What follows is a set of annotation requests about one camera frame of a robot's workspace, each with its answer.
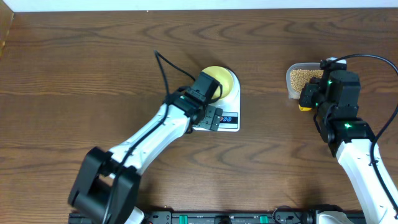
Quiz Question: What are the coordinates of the yellow measuring scoop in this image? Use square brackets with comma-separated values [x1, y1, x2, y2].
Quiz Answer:
[298, 105, 312, 111]

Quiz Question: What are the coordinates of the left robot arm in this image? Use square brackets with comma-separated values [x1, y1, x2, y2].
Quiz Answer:
[68, 86, 227, 223]

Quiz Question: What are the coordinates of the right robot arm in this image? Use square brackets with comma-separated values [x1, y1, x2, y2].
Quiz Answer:
[299, 70, 397, 223]

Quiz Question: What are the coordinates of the white digital kitchen scale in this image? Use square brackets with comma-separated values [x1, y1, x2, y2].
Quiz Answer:
[211, 68, 241, 132]

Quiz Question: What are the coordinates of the pale yellow plastic bowl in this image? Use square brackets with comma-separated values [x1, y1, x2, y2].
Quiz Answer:
[202, 66, 234, 100]

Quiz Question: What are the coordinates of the pile of soybeans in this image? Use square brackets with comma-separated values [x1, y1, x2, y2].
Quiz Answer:
[290, 69, 323, 93]

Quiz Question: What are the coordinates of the clear plastic container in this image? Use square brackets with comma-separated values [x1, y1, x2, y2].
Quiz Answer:
[286, 63, 323, 100]

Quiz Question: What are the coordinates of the cardboard panel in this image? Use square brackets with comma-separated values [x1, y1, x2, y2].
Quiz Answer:
[0, 0, 14, 55]

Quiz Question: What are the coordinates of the right black cable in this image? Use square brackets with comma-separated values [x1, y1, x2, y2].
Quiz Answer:
[335, 54, 398, 215]

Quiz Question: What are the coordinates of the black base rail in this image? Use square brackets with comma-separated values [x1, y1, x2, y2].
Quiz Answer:
[68, 203, 364, 224]

